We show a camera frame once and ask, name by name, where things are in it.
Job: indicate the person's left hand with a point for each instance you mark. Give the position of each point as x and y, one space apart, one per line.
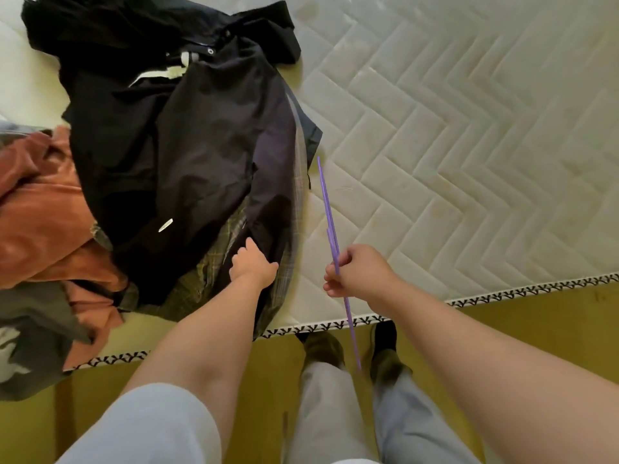
254 270

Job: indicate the person's right hand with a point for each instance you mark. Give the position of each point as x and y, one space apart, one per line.
365 275

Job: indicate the person's left thumb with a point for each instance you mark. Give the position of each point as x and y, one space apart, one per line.
252 247

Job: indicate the person's right thumb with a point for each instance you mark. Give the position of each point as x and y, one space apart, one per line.
345 258

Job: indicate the purple plastic clothes hanger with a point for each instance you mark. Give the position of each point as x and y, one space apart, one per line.
329 212

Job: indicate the black windbreaker jacket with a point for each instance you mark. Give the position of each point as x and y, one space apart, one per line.
193 154

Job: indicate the person's right forearm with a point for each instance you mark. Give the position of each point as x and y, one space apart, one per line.
493 376

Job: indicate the person's left forearm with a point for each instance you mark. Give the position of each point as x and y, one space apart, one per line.
198 343

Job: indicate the olive plaid shirt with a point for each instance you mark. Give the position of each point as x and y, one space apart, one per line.
213 270

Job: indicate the dark olive slipper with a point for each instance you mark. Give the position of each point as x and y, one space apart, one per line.
387 355
323 350

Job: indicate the white quilted mattress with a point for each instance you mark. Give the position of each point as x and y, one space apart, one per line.
435 140

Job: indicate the light grey trousers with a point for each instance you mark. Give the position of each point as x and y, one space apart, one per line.
333 420

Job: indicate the light grey shirt sleeve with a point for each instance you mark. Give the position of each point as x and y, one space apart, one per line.
150 430

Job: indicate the rust orange garment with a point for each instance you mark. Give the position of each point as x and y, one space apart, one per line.
43 222

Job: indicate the dark grey garment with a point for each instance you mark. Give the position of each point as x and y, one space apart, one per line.
34 323

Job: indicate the black garment with white label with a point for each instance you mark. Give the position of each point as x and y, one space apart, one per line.
121 28

